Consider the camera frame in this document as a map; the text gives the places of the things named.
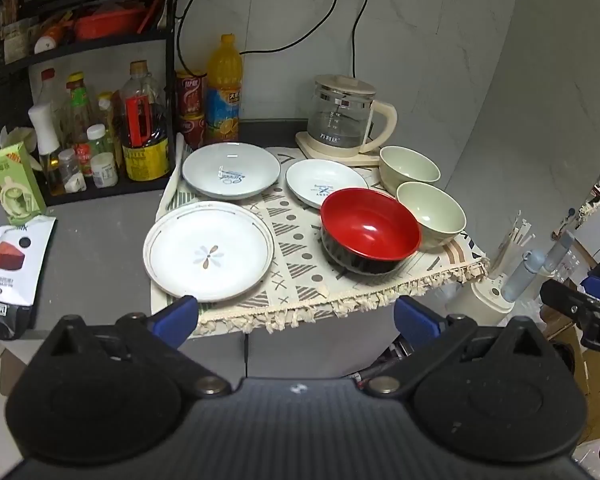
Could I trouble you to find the large white flower plate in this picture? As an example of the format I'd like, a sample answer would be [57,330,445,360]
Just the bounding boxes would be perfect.
[143,200,275,304]

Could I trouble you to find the pale green bowl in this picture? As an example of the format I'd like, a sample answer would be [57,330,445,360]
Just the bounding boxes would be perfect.
[379,146,441,195]
[396,182,466,252]

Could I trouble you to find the red and black bowl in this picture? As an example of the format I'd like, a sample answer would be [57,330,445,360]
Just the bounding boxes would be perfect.
[320,188,422,275]

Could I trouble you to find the white plate blue logo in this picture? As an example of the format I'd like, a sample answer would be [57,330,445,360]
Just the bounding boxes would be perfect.
[286,159,367,209]
[182,142,280,200]

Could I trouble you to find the white appliance with sticks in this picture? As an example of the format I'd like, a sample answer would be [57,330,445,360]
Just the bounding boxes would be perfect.
[467,210,589,328]

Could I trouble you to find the patterned tasselled table cloth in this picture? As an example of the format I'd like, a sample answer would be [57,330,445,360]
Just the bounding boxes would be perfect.
[150,139,488,337]

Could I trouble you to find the white snack pouch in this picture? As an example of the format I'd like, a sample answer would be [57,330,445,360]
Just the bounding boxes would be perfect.
[0,214,56,340]

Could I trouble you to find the metal-lid spice shaker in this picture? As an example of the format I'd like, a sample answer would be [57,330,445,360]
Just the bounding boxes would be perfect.
[58,148,86,193]

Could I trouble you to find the large soy sauce bottle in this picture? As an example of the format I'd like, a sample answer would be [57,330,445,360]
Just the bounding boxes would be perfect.
[120,60,170,182]

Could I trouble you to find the small white-lid jar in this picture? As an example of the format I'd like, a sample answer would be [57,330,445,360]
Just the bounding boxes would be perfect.
[91,152,118,188]

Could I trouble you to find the green carton box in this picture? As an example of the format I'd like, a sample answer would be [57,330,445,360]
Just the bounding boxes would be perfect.
[0,142,46,226]

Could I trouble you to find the lower red drink can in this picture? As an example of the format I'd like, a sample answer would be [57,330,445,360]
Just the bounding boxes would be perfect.
[180,114,206,148]

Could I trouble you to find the red drink can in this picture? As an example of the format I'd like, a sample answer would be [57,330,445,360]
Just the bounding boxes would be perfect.
[180,114,206,148]
[176,70,206,116]

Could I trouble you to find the cream kettle base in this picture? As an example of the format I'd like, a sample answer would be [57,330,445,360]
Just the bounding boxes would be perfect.
[294,131,380,168]

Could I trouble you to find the green label sauce bottle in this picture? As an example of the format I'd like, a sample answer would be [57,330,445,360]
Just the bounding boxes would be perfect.
[66,72,94,178]

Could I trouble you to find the white cap oil sprayer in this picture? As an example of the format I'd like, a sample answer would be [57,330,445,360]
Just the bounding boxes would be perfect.
[28,103,66,196]

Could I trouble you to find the upper red drink can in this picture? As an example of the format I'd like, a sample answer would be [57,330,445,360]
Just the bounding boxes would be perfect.
[176,70,206,116]

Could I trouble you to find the clear red-cap bottle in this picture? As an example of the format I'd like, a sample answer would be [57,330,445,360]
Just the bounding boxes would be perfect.
[34,68,62,112]

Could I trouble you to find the orange juice bottle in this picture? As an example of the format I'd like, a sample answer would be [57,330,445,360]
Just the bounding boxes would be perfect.
[204,34,242,144]

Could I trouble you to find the red pot on shelf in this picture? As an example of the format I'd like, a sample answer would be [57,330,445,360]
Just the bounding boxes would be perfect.
[74,8,146,41]

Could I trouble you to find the black metal shelf rack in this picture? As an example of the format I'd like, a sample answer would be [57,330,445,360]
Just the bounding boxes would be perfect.
[0,0,178,202]

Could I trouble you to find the glass kettle cream handle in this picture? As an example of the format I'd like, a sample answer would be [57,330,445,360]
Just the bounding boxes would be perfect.
[308,75,398,154]

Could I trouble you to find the right black power cable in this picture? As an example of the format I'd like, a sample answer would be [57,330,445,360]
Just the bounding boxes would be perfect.
[350,0,382,82]

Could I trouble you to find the black power cable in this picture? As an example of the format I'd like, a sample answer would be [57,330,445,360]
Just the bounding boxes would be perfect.
[238,0,350,58]
[350,0,382,82]

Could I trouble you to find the left black power cable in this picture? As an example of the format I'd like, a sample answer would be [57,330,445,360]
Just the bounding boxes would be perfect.
[238,0,350,58]

